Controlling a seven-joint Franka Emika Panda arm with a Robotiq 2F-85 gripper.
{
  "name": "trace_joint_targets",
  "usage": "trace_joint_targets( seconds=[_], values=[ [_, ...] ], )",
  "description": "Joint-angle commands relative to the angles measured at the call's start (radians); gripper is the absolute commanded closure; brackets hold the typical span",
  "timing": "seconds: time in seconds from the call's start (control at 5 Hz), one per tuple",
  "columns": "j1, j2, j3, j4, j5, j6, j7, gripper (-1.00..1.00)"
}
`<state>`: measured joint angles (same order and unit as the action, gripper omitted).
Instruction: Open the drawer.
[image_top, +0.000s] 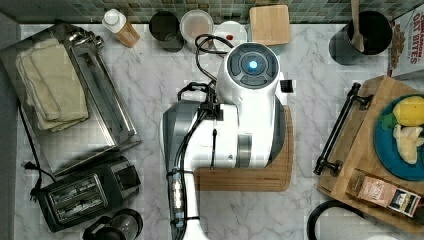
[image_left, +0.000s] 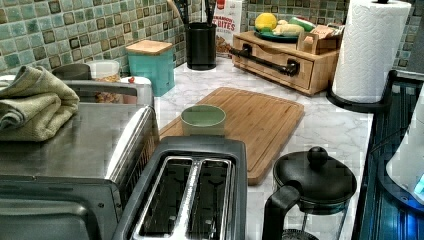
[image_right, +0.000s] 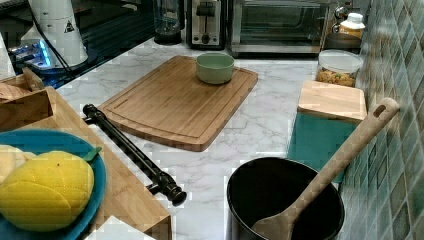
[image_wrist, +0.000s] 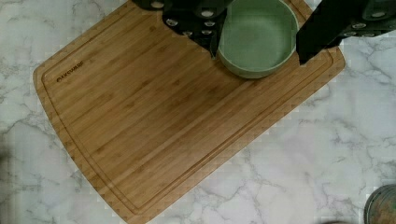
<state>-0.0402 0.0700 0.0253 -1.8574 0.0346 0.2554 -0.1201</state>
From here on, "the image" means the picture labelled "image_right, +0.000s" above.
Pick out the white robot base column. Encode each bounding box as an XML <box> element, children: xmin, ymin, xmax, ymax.
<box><xmin>21</xmin><ymin>0</ymin><xmax>88</xmax><ymax>70</ymax></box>

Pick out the wooden drawer cabinet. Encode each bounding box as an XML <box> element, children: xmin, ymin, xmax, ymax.
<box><xmin>20</xmin><ymin>87</ymin><xmax>172</xmax><ymax>240</ymax></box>

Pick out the bamboo cutting board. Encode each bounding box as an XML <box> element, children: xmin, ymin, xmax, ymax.
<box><xmin>99</xmin><ymin>56</ymin><xmax>258</xmax><ymax>152</ymax></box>

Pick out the green ceramic bowl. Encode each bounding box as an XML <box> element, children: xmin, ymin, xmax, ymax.
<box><xmin>196</xmin><ymin>53</ymin><xmax>234</xmax><ymax>85</ymax></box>

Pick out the black pot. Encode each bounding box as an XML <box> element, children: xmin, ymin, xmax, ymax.
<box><xmin>226</xmin><ymin>157</ymin><xmax>345</xmax><ymax>240</ymax></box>

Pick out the black silver toaster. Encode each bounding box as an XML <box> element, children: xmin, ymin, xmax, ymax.
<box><xmin>186</xmin><ymin>0</ymin><xmax>227</xmax><ymax>50</ymax></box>

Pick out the silver toaster oven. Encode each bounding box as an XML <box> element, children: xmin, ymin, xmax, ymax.
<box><xmin>228</xmin><ymin>0</ymin><xmax>334</xmax><ymax>56</ymax></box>

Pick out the dark glass blender jar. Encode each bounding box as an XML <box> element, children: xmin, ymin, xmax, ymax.
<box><xmin>153</xmin><ymin>0</ymin><xmax>184</xmax><ymax>45</ymax></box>

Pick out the teal box with wooden lid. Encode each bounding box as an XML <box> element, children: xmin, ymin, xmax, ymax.
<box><xmin>287</xmin><ymin>81</ymin><xmax>367</xmax><ymax>171</ymax></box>

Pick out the wooden spatula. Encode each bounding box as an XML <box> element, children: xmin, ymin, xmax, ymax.
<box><xmin>252</xmin><ymin>97</ymin><xmax>400</xmax><ymax>240</ymax></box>

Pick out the clear jar with snacks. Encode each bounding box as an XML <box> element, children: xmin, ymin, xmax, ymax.
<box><xmin>315</xmin><ymin>49</ymin><xmax>363</xmax><ymax>87</ymax></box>

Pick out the yellow jar white lid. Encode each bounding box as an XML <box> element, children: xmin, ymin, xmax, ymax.
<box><xmin>339</xmin><ymin>13</ymin><xmax>365</xmax><ymax>39</ymax></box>

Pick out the blue plate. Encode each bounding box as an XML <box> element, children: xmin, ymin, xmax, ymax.
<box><xmin>1</xmin><ymin>129</ymin><xmax>106</xmax><ymax>240</ymax></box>

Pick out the yellow plush lemon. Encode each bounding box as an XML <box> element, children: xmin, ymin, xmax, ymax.
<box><xmin>1</xmin><ymin>151</ymin><xmax>94</xmax><ymax>232</ymax></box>

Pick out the wooden tray box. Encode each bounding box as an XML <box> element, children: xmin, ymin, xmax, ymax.
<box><xmin>0</xmin><ymin>67</ymin><xmax>53</xmax><ymax>131</ymax></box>

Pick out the pale plush fruit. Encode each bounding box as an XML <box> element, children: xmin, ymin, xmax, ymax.
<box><xmin>0</xmin><ymin>145</ymin><xmax>35</xmax><ymax>183</ymax></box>

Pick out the black drawer handle bar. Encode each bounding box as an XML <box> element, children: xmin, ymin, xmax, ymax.
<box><xmin>83</xmin><ymin>104</ymin><xmax>187</xmax><ymax>206</ymax></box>

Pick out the black cable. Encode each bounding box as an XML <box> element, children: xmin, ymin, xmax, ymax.
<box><xmin>27</xmin><ymin>6</ymin><xmax>75</xmax><ymax>75</ymax></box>

